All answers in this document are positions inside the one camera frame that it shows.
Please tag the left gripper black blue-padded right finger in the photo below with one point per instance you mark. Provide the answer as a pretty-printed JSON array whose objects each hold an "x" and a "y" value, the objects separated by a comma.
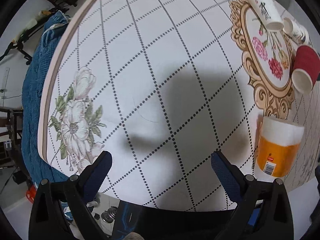
[{"x": 262, "y": 208}]

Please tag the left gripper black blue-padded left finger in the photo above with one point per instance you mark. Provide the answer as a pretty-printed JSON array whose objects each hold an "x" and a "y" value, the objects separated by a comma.
[{"x": 47, "y": 220}]

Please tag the orange and white cup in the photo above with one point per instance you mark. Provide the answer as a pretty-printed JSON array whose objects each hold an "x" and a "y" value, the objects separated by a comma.
[{"x": 278, "y": 145}]

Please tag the red ribbed paper cup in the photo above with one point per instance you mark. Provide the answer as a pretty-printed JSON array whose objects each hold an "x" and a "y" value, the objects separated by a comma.
[{"x": 305, "y": 69}]

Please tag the small white patterned cup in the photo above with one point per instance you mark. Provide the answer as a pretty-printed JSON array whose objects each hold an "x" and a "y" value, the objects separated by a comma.
[{"x": 297, "y": 32}]

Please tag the tall white paper cup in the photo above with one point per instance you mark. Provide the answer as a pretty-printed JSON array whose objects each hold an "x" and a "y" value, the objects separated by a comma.
[{"x": 268, "y": 14}]

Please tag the black blue box below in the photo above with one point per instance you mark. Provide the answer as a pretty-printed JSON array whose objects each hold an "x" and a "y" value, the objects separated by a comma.
[{"x": 126, "y": 219}]

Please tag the white checked floral tablecloth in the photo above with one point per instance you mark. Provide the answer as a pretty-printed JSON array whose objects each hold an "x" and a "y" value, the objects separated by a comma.
[{"x": 161, "y": 84}]

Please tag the black tripod stand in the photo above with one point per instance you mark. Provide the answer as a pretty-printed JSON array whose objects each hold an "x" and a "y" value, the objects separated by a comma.
[{"x": 23, "y": 36}]

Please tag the blue textured cloth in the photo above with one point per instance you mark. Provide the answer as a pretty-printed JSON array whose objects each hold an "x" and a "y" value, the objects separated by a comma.
[{"x": 31, "y": 99}]

